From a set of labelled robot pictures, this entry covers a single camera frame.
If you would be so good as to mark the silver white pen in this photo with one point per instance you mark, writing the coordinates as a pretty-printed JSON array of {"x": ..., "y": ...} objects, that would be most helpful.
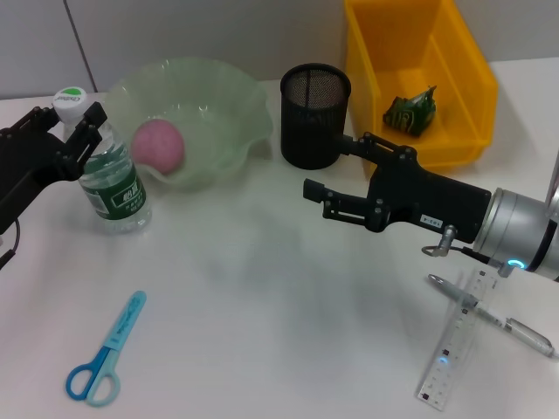
[{"x": 493, "y": 316}]

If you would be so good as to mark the blue scissors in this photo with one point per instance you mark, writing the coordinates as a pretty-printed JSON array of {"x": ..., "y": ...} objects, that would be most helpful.
[{"x": 94, "y": 375}]

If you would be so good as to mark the green glass fruit bowl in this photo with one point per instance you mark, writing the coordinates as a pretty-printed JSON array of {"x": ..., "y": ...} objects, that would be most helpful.
[{"x": 218, "y": 131}]

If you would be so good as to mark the green plastic wrapper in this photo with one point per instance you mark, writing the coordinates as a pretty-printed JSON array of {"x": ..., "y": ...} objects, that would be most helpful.
[{"x": 410, "y": 113}]

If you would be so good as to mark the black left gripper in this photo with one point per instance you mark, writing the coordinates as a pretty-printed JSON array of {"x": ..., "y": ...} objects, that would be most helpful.
[{"x": 26, "y": 161}]

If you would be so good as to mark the yellow plastic bin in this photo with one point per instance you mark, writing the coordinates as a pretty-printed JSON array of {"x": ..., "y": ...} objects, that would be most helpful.
[{"x": 419, "y": 52}]

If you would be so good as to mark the pink peach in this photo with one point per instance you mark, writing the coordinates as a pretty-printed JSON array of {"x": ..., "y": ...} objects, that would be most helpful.
[{"x": 159, "y": 146}]

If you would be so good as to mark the black mesh pen holder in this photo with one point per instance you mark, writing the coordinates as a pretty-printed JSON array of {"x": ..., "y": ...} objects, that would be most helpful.
[{"x": 312, "y": 126}]

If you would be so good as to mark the clear green-label water bottle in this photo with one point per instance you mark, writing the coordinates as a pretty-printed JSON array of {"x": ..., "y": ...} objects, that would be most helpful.
[{"x": 118, "y": 196}]

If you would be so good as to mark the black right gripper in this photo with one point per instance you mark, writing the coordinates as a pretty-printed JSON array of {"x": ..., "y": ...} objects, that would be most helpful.
[{"x": 423, "y": 192}]

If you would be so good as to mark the transparent plastic ruler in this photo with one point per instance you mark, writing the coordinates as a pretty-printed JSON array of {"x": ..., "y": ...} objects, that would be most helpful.
[{"x": 450, "y": 358}]

